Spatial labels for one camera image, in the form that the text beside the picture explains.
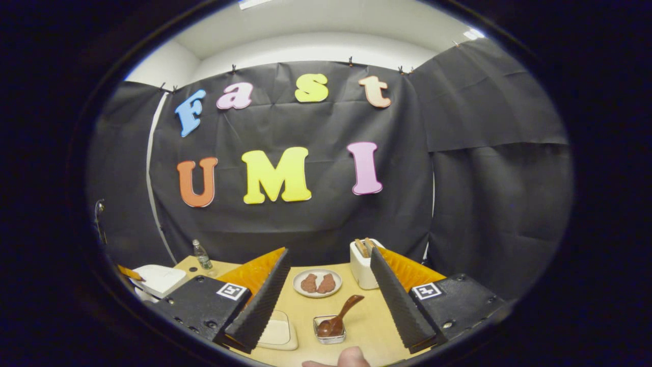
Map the brown wooden spoon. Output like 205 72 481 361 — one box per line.
317 295 365 338

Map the black backdrop cloth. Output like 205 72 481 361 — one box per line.
87 38 574 301

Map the clear rice tray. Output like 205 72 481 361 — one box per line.
255 309 299 351

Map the clear plastic water bottle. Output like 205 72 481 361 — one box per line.
192 239 213 271

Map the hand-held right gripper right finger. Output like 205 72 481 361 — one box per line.
369 247 510 354

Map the white toaster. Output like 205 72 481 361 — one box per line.
349 238 388 290

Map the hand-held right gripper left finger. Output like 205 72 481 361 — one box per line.
153 247 292 354

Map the white rice cooker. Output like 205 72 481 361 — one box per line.
130 264 189 302

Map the white round plate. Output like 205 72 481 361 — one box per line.
292 269 343 298

